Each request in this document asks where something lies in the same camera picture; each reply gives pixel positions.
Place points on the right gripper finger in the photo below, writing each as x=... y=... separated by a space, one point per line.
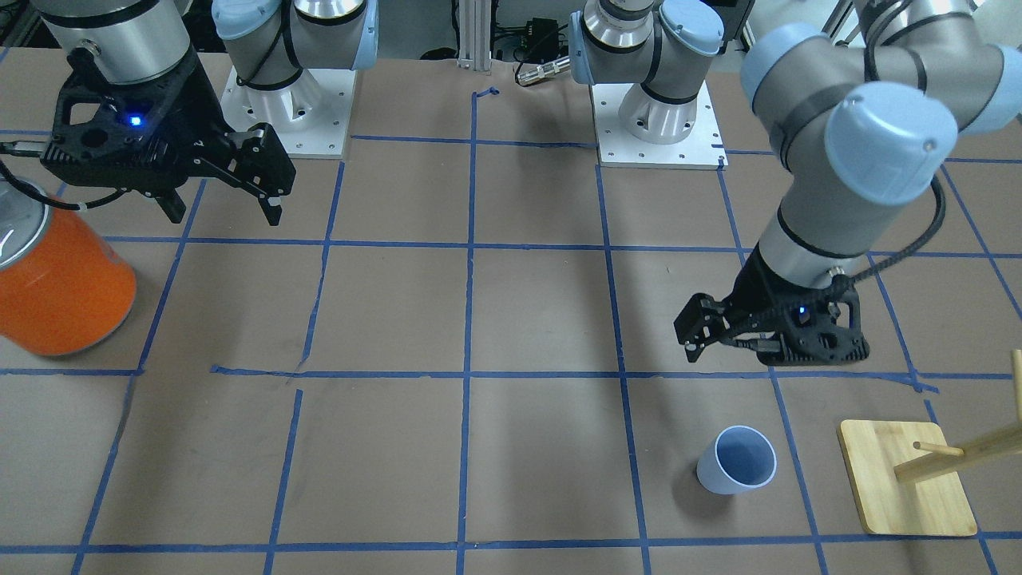
x=271 y=207
x=172 y=204

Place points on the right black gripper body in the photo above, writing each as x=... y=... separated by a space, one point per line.
x=194 y=111

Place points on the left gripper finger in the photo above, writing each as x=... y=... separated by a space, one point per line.
x=692 y=351

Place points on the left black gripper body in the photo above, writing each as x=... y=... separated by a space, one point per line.
x=754 y=293

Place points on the light blue plastic cup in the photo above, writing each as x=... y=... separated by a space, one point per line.
x=740 y=459

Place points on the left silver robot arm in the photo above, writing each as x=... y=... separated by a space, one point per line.
x=863 y=133

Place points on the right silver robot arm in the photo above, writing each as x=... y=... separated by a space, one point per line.
x=271 y=43

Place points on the wooden cup rack stand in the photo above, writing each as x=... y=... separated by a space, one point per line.
x=904 y=476

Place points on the orange can with silver lid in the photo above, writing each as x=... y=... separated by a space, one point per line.
x=63 y=288

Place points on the black power box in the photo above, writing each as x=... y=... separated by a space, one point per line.
x=539 y=35

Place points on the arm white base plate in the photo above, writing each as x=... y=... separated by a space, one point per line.
x=327 y=112
x=635 y=130

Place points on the aluminium frame post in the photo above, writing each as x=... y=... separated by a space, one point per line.
x=475 y=30

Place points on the silver cable connector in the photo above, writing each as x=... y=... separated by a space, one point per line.
x=543 y=72

